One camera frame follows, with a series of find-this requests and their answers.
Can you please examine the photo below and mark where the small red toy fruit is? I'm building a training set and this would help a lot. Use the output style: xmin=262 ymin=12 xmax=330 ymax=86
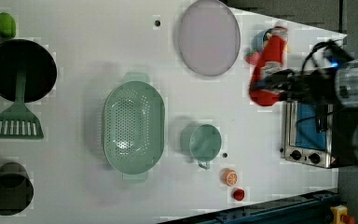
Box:
xmin=232 ymin=189 xmax=245 ymax=201

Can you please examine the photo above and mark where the green toy vegetable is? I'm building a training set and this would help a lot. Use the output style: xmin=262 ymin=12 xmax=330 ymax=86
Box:
xmin=0 ymin=12 xmax=16 ymax=38

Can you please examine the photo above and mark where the blue metal frame rail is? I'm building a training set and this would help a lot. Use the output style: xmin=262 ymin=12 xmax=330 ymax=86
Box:
xmin=160 ymin=190 xmax=340 ymax=224

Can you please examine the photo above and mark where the red plush ketchup bottle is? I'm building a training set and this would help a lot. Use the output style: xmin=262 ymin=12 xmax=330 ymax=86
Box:
xmin=248 ymin=25 xmax=288 ymax=106

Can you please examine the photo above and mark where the orange slice toy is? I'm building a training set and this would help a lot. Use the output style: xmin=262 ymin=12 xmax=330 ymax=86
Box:
xmin=223 ymin=169 xmax=238 ymax=187

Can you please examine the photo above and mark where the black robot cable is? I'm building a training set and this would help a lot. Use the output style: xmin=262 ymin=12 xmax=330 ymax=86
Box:
xmin=295 ymin=39 xmax=355 ymax=125

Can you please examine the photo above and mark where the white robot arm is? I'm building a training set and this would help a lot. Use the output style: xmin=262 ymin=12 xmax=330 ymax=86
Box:
xmin=250 ymin=57 xmax=358 ymax=169

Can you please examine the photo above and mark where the large grey round plate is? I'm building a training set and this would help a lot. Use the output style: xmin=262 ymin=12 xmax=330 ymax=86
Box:
xmin=178 ymin=0 xmax=241 ymax=77

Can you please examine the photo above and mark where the green oval strainer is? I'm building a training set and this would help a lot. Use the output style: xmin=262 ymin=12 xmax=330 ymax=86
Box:
xmin=103 ymin=72 xmax=165 ymax=183

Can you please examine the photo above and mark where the green slotted spatula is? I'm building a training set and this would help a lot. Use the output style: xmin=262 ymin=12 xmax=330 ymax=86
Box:
xmin=0 ymin=72 xmax=44 ymax=140

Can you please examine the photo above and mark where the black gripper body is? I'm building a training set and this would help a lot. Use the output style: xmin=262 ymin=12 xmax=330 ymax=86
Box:
xmin=280 ymin=68 xmax=339 ymax=105

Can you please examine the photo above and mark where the black toaster oven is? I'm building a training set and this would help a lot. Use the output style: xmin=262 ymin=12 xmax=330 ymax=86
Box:
xmin=281 ymin=103 xmax=358 ymax=169

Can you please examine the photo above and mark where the black round pan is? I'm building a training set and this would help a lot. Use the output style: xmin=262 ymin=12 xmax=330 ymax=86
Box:
xmin=0 ymin=39 xmax=58 ymax=103

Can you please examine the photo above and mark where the red toy strawberry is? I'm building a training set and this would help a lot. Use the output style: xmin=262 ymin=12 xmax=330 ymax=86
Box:
xmin=245 ymin=49 xmax=260 ymax=65

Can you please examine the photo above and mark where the green metal cup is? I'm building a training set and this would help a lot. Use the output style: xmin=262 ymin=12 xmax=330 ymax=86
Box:
xmin=180 ymin=123 xmax=222 ymax=170

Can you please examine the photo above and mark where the dark grey cylinder cup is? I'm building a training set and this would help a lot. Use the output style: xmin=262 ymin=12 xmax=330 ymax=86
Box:
xmin=0 ymin=162 xmax=34 ymax=216

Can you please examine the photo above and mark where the blue bowl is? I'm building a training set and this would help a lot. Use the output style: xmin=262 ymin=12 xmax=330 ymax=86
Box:
xmin=252 ymin=29 xmax=271 ymax=52

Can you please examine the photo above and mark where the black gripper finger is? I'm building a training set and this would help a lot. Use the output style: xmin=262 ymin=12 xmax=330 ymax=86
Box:
xmin=264 ymin=69 xmax=294 ymax=82
xmin=255 ymin=89 xmax=287 ymax=96

